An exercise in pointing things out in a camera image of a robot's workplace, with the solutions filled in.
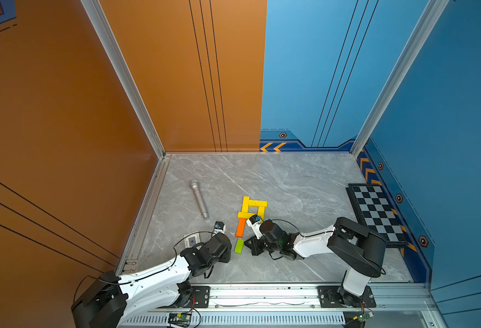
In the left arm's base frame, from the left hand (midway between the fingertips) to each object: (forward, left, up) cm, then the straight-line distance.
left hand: (229, 244), depth 86 cm
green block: (-1, -4, 0) cm, 4 cm away
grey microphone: (+29, +20, +3) cm, 35 cm away
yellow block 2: (+20, -12, +1) cm, 23 cm away
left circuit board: (-26, +16, -3) cm, 30 cm away
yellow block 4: (+15, -14, +1) cm, 20 cm away
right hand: (0, -7, 0) cm, 7 cm away
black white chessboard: (+14, -65, +3) cm, 67 cm away
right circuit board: (-25, -48, 0) cm, 54 cm away
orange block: (+7, -5, 0) cm, 9 cm away
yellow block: (+19, -6, +1) cm, 20 cm away
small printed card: (+1, +16, +2) cm, 16 cm away
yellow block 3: (+13, -7, +1) cm, 15 cm away
